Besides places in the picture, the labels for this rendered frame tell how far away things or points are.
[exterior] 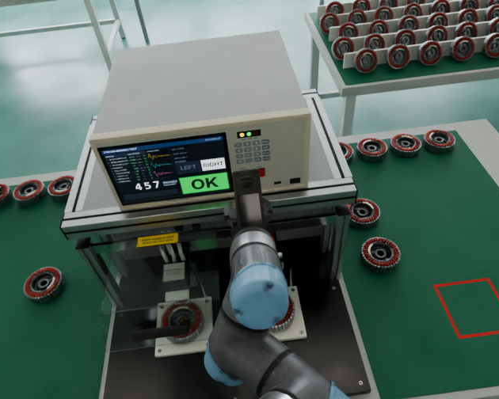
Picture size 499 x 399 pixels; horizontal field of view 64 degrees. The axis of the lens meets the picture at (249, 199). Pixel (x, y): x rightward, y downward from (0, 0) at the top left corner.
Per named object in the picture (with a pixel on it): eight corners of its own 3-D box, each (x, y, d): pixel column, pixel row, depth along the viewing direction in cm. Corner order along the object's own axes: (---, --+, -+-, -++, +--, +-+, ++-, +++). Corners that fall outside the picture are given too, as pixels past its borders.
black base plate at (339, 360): (370, 393, 95) (371, 390, 94) (101, 429, 95) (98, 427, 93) (325, 238, 128) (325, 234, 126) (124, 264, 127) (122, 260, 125)
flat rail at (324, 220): (341, 222, 98) (343, 214, 96) (89, 255, 97) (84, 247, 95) (340, 218, 99) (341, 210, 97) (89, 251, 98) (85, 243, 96)
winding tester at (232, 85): (308, 188, 93) (311, 112, 78) (120, 210, 92) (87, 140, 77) (282, 96, 120) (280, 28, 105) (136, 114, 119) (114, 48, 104)
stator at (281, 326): (298, 330, 104) (298, 323, 101) (255, 336, 104) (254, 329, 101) (291, 292, 112) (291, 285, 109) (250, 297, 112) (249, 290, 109)
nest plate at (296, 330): (306, 338, 104) (306, 336, 103) (249, 345, 104) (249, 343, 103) (296, 287, 114) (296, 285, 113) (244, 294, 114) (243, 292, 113)
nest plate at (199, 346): (213, 350, 103) (213, 348, 103) (155, 358, 103) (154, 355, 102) (211, 298, 114) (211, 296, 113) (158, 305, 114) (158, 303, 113)
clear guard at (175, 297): (225, 337, 81) (221, 324, 77) (106, 353, 81) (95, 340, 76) (217, 217, 103) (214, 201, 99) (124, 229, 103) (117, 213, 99)
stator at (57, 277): (20, 301, 120) (14, 294, 118) (41, 270, 128) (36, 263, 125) (54, 306, 118) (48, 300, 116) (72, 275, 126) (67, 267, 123)
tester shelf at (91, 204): (356, 203, 94) (358, 189, 91) (66, 240, 93) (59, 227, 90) (315, 100, 125) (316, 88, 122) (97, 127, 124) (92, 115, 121)
